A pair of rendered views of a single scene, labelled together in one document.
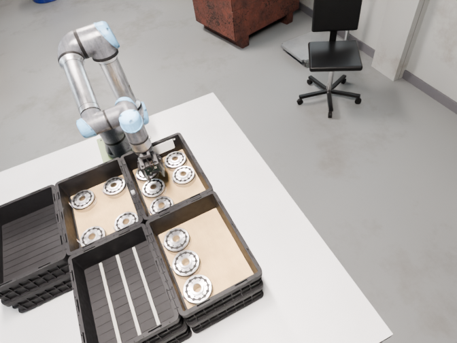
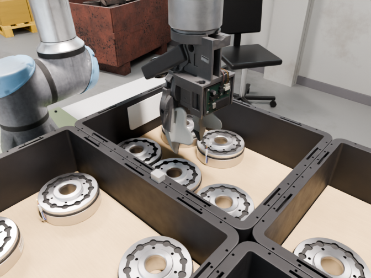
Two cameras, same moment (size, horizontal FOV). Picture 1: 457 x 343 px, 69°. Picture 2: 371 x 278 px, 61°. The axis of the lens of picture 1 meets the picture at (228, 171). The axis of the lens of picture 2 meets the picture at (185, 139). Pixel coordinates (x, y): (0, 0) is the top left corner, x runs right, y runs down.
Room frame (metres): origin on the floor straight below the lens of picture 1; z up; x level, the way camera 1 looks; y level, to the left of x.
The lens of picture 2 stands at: (0.53, 0.54, 1.25)
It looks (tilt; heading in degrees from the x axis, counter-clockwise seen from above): 34 degrees down; 331
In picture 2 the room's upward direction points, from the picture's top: straight up
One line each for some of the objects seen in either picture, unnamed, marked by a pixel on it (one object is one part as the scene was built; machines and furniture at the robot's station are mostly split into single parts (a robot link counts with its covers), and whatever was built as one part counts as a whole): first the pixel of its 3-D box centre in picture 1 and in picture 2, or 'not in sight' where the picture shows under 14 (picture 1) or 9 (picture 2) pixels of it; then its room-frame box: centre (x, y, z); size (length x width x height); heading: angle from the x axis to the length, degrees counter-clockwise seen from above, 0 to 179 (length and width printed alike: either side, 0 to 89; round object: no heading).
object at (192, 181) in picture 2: (153, 187); (174, 175); (0.93, 0.34, 0.86); 0.10 x 0.10 x 0.01
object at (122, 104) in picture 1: (123, 113); not in sight; (1.01, 0.35, 1.22); 0.11 x 0.11 x 0.08; 17
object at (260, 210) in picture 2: (164, 173); (199, 134); (0.95, 0.27, 0.92); 0.40 x 0.30 x 0.02; 19
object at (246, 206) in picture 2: (161, 205); (223, 204); (0.83, 0.30, 0.86); 0.10 x 0.10 x 0.01
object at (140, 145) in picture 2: not in sight; (136, 150); (1.04, 0.37, 0.86); 0.05 x 0.05 x 0.01
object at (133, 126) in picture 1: (133, 126); not in sight; (0.92, 0.31, 1.23); 0.09 x 0.08 x 0.11; 17
